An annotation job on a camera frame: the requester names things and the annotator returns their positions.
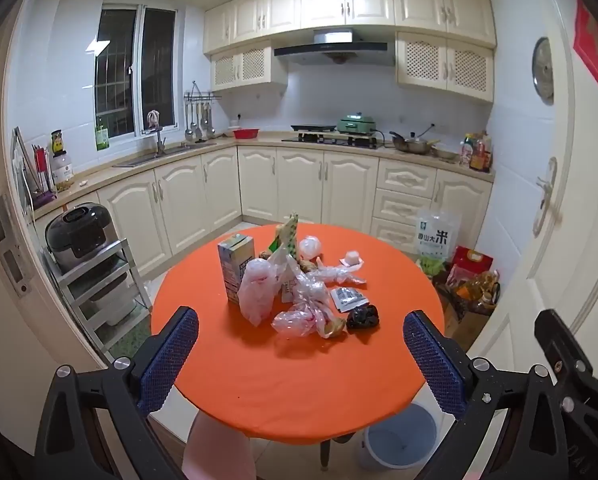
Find white beverage carton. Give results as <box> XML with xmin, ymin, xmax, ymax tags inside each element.
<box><xmin>217</xmin><ymin>233</ymin><xmax>256</xmax><ymax>307</ymax></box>

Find range hood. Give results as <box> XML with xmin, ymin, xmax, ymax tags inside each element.
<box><xmin>274</xmin><ymin>29</ymin><xmax>396</xmax><ymax>67</ymax></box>

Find red gift bag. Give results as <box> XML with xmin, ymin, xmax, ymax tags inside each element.
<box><xmin>451</xmin><ymin>246</ymin><xmax>494</xmax><ymax>281</ymax></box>

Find black rice cooker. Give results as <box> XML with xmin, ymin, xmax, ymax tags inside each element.
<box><xmin>45</xmin><ymin>202</ymin><xmax>117</xmax><ymax>271</ymax></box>

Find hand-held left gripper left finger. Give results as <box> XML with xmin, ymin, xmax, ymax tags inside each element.
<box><xmin>35</xmin><ymin>305</ymin><xmax>200</xmax><ymax>480</ymax></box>

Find cream upper wall cabinets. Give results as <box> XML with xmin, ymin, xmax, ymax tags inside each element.
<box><xmin>204</xmin><ymin>0</ymin><xmax>497</xmax><ymax>56</ymax></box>

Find clear plastic wrap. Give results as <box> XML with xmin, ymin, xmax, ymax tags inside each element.
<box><xmin>306</xmin><ymin>266</ymin><xmax>367</xmax><ymax>291</ymax></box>

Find white panel door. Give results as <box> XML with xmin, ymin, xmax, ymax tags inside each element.
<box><xmin>471</xmin><ymin>0</ymin><xmax>598</xmax><ymax>361</ymax></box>

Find cream lattice door cabinet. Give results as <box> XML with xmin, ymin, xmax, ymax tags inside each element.
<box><xmin>395</xmin><ymin>31</ymin><xmax>494</xmax><ymax>103</ymax></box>
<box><xmin>210</xmin><ymin>40</ymin><xmax>288</xmax><ymax>92</ymax></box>

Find orange round table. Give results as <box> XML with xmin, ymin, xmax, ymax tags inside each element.
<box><xmin>150</xmin><ymin>223</ymin><xmax>446</xmax><ymax>445</ymax></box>

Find hanging utensil rack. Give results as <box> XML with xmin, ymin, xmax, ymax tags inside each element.
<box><xmin>184</xmin><ymin>80</ymin><xmax>222</xmax><ymax>142</ymax></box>

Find knotted white plastic bag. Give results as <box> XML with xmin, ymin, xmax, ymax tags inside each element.
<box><xmin>299</xmin><ymin>236</ymin><xmax>324</xmax><ymax>261</ymax></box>

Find cream lower kitchen cabinets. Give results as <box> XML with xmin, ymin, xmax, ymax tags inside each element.
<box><xmin>34</xmin><ymin>142</ymin><xmax>494</xmax><ymax>286</ymax></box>

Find green electric pot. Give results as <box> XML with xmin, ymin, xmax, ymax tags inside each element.
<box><xmin>337</xmin><ymin>115</ymin><xmax>377</xmax><ymax>136</ymax></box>

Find clear rice bag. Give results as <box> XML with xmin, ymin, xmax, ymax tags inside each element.
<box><xmin>416</xmin><ymin>208</ymin><xmax>462</xmax><ymax>263</ymax></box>

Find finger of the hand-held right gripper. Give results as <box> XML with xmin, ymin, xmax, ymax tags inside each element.
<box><xmin>534</xmin><ymin>309</ymin><xmax>598</xmax><ymax>426</ymax></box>

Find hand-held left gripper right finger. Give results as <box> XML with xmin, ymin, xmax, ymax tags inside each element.
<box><xmin>403</xmin><ymin>310</ymin><xmax>570</xmax><ymax>480</ymax></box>

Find green checkered paper bag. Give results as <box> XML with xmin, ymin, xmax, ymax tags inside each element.
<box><xmin>273</xmin><ymin>211</ymin><xmax>300</xmax><ymax>266</ymax></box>

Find kitchen window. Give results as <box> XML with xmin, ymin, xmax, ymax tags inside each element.
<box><xmin>95</xmin><ymin>4</ymin><xmax>177</xmax><ymax>137</ymax></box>

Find clear plastic bag red print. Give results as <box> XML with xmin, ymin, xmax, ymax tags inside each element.
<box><xmin>271</xmin><ymin>305</ymin><xmax>347</xmax><ymax>339</ymax></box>

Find red utensil holder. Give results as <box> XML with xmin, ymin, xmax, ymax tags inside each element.
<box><xmin>31</xmin><ymin>145</ymin><xmax>57</xmax><ymax>206</ymax></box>

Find yellow cooking oil bottle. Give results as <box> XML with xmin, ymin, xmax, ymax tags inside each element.
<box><xmin>454</xmin><ymin>270</ymin><xmax>502</xmax><ymax>307</ymax></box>

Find metal shelf rack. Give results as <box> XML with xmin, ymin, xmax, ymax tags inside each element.
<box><xmin>44</xmin><ymin>240</ymin><xmax>152</xmax><ymax>356</ymax></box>

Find black gas stove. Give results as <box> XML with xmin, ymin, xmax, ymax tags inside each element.
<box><xmin>281</xmin><ymin>134</ymin><xmax>384</xmax><ymax>150</ymax></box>

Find black plastic bag ball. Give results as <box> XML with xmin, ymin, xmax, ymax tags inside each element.
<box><xmin>346</xmin><ymin>304</ymin><xmax>380</xmax><ymax>331</ymax></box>

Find metal door strike plate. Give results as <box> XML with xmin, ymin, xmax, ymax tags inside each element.
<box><xmin>0</xmin><ymin>187</ymin><xmax>30</xmax><ymax>296</ymax></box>

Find cutting board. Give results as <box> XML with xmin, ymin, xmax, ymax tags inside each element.
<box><xmin>11</xmin><ymin>127</ymin><xmax>37</xmax><ymax>211</ymax></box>

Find steel sink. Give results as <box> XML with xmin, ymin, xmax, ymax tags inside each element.
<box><xmin>114</xmin><ymin>142</ymin><xmax>204</xmax><ymax>168</ymax></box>

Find pink stool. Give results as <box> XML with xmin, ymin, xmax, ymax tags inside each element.
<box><xmin>181</xmin><ymin>412</ymin><xmax>257</xmax><ymax>480</ymax></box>

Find green vegetable bag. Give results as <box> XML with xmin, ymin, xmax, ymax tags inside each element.
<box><xmin>419</xmin><ymin>255</ymin><xmax>452</xmax><ymax>278</ymax></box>

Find silver printed sachet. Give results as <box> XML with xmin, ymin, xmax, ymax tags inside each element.
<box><xmin>330</xmin><ymin>287</ymin><xmax>370</xmax><ymax>311</ymax></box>

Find metal door handle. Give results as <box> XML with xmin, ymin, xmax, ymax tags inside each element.
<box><xmin>533</xmin><ymin>156</ymin><xmax>560</xmax><ymax>238</ymax></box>

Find metal wok with lid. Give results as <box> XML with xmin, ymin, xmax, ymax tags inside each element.
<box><xmin>390</xmin><ymin>130</ymin><xmax>442</xmax><ymax>155</ymax></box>

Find group of condiment bottles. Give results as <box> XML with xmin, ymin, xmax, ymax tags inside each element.
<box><xmin>460</xmin><ymin>132</ymin><xmax>494</xmax><ymax>172</ymax></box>

